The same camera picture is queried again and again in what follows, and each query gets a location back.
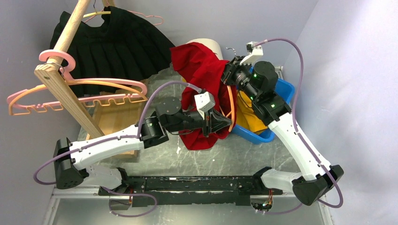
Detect yellow skirt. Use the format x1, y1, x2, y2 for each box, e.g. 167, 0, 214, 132
236, 91, 268, 135

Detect wooden clothes rack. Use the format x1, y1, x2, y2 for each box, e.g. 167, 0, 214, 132
33, 0, 147, 159

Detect blue plastic bin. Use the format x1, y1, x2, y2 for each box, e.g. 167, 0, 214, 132
232, 67, 295, 145

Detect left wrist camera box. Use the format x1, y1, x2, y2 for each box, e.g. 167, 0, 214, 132
194, 91, 215, 119

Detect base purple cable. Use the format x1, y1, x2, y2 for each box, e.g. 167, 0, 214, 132
99, 186, 158, 218
253, 191, 304, 216

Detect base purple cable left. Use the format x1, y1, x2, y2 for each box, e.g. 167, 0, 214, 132
99, 186, 158, 218

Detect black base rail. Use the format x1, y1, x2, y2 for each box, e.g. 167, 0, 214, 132
112, 175, 283, 207

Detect black garment on rack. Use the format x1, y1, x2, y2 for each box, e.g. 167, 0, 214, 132
67, 6, 175, 81

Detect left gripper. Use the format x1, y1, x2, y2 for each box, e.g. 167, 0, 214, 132
167, 108, 233, 138

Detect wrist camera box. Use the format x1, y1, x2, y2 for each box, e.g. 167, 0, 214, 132
194, 91, 215, 119
239, 41, 263, 66

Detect pink plastic hanger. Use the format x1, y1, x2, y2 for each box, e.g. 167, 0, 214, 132
7, 50, 148, 115

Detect red pleated skirt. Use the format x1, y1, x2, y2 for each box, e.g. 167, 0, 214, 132
170, 42, 230, 150

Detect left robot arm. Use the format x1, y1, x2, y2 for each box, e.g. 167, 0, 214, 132
54, 97, 232, 195

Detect round cream drawer box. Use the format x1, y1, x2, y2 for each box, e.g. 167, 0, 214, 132
187, 38, 223, 60

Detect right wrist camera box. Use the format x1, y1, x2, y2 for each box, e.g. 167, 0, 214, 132
239, 41, 263, 66

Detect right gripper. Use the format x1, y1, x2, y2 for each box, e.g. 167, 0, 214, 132
215, 55, 259, 102

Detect yellow hanger at rack top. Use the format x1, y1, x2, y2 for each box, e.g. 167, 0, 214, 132
83, 11, 111, 18

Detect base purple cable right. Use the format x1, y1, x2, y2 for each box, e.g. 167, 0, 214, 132
253, 191, 304, 216

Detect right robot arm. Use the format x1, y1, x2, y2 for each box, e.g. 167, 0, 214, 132
221, 57, 344, 206

